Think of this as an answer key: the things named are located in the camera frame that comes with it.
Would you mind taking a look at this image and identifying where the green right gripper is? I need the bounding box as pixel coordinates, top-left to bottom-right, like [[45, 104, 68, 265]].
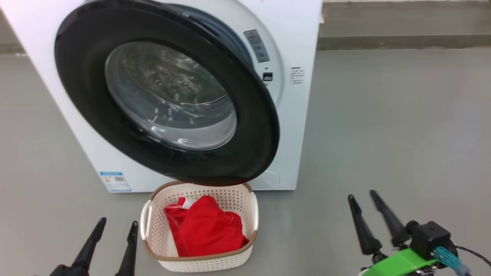
[[348, 189, 440, 276]]

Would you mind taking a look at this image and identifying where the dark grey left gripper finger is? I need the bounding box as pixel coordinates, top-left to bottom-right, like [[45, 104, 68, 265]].
[[49, 217, 107, 276], [115, 220, 139, 276]]

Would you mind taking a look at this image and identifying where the red garment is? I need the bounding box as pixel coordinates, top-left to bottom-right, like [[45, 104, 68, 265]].
[[164, 195, 250, 258]]

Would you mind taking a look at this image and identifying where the black round glass washer door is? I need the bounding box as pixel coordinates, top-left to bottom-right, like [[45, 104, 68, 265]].
[[54, 0, 280, 187]]

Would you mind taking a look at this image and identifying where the cream perforated laundry basket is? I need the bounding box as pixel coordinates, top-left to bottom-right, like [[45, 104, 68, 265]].
[[140, 181, 259, 273]]

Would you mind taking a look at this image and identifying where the white front-load washing machine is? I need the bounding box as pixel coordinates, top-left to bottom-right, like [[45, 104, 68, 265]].
[[0, 0, 324, 194]]

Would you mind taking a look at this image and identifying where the blue white energy label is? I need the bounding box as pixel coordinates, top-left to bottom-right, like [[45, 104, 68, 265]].
[[99, 171, 132, 192]]

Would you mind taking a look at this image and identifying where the round white filter cover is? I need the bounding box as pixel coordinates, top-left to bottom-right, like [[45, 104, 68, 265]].
[[261, 170, 282, 189]]

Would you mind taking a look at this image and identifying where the grey rectangular warning sticker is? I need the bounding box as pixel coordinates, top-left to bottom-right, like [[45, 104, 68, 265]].
[[243, 29, 270, 63]]

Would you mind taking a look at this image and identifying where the black cable with teal connector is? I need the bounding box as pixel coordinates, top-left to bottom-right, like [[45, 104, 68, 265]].
[[434, 245, 491, 276]]

